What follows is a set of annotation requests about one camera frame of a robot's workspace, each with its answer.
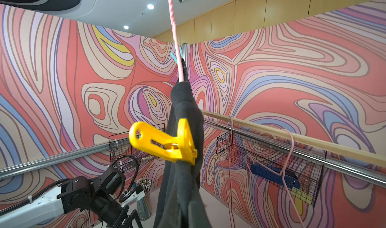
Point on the black wire basket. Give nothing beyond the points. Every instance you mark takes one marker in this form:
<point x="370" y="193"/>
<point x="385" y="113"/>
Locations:
<point x="247" y="150"/>
<point x="119" y="145"/>

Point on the black wire basket left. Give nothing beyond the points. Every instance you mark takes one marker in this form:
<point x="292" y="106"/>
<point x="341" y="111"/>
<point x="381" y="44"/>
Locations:
<point x="119" y="145"/>

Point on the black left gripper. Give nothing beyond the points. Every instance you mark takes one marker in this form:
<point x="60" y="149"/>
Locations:
<point x="110" y="212"/>

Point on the black t-shirt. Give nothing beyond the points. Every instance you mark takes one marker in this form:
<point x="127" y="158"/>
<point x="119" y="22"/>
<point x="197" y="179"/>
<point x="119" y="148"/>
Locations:
<point x="179" y="203"/>

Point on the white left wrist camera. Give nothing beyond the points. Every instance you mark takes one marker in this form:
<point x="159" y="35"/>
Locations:
<point x="135" y="194"/>

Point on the pine cone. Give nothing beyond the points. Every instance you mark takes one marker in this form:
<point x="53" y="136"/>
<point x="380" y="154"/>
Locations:
<point x="144" y="206"/>

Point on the black wire basket back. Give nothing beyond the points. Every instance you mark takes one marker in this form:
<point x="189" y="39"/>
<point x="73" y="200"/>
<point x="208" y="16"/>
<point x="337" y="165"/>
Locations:
<point x="247" y="150"/>

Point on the wooden clothes rack frame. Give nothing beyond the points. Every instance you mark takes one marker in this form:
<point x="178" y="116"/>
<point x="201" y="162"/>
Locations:
<point x="356" y="154"/>

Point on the teal clothespin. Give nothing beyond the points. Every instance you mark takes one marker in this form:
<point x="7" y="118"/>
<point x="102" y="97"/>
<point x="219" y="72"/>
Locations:
<point x="181" y="53"/>

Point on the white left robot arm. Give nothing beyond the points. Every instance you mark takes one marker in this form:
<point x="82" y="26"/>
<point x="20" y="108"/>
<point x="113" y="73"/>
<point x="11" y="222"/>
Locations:
<point x="101" y="195"/>

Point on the yellow clothespin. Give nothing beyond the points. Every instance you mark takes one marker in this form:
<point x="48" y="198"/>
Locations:
<point x="148" y="139"/>

